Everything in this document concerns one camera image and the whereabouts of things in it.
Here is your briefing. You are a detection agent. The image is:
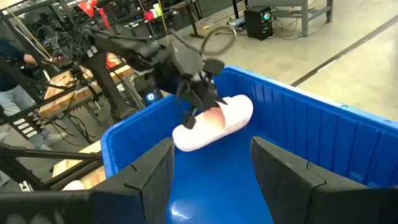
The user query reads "computer with blue ring light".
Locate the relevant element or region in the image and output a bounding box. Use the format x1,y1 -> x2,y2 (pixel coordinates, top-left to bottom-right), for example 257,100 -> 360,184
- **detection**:
143,88 -> 165,106

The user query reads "black metal table frame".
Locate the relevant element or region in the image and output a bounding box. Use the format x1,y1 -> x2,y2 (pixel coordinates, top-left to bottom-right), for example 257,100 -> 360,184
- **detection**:
0,143 -> 105,191

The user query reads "black panel with white labels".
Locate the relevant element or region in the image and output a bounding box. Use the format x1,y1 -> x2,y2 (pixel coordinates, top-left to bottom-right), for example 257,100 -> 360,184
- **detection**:
9,113 -> 43,140

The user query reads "wooden workbench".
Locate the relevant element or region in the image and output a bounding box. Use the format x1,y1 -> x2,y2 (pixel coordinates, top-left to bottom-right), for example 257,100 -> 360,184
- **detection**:
39,52 -> 135,118

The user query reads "pink slide sandal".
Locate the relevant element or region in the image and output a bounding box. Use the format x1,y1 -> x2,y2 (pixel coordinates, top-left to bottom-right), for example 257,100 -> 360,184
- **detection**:
172,94 -> 254,152

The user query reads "black computer tower cyan light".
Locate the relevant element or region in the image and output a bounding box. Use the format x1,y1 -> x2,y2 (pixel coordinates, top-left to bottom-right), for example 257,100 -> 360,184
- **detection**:
243,5 -> 274,41

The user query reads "person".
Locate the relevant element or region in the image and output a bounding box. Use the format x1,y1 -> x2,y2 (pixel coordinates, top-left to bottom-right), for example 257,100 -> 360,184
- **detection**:
0,37 -> 68,149

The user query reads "pale rounded object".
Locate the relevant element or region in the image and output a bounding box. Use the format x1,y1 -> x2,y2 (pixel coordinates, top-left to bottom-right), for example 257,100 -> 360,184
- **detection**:
61,180 -> 87,191

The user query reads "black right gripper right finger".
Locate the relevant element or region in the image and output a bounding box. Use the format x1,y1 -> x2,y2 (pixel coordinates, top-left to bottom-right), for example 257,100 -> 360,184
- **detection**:
250,136 -> 371,224

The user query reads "grey metal workbench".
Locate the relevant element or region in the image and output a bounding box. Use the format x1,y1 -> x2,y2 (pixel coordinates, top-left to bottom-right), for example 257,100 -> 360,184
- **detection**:
248,0 -> 335,37

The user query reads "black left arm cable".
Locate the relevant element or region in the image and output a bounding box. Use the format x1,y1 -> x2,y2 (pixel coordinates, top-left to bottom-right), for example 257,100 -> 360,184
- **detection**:
169,24 -> 238,58

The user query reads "red clamp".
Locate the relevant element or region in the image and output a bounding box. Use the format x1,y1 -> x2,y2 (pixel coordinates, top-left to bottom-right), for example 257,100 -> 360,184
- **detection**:
77,0 -> 112,31

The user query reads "blue plastic bin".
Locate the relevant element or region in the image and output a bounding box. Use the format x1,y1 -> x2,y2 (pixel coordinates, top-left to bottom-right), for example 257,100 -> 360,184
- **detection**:
101,65 -> 398,224

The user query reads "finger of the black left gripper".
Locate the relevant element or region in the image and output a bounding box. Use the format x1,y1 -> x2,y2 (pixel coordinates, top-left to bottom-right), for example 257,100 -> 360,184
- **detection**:
195,83 -> 228,110
178,91 -> 200,130

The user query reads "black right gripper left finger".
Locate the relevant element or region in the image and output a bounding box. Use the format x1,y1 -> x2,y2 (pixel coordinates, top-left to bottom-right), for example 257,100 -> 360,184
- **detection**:
90,137 -> 175,224

